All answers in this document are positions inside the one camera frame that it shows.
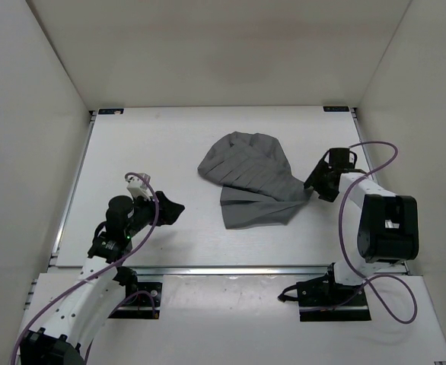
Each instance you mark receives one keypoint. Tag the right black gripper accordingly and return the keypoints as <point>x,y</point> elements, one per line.
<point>313,181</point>

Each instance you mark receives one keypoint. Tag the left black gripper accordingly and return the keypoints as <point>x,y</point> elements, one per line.
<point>168,211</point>

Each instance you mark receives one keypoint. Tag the grey pleated skirt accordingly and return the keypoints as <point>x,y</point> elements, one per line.
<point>257,185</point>

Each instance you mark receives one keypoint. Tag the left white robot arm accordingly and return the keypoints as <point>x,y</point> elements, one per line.
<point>103,284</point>

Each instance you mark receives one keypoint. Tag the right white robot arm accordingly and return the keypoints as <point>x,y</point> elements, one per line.
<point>388,232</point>

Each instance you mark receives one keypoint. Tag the right blue corner label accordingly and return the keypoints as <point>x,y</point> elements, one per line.
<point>336,109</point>

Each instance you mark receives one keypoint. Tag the blue corner label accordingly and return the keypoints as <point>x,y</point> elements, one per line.
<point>110,111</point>
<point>336,109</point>

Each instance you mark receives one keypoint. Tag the left blue corner label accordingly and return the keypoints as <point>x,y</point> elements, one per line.
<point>110,111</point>

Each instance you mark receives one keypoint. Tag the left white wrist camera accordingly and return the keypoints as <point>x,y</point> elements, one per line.
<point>137,186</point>

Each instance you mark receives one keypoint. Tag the aluminium front rail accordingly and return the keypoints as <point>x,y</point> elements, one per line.
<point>231,270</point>

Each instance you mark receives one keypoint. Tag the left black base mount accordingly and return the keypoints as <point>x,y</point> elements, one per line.
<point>142,298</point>

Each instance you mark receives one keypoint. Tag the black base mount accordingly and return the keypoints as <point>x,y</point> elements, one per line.
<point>142,298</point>
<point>322,299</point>

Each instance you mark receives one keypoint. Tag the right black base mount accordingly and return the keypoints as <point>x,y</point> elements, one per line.
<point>322,299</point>

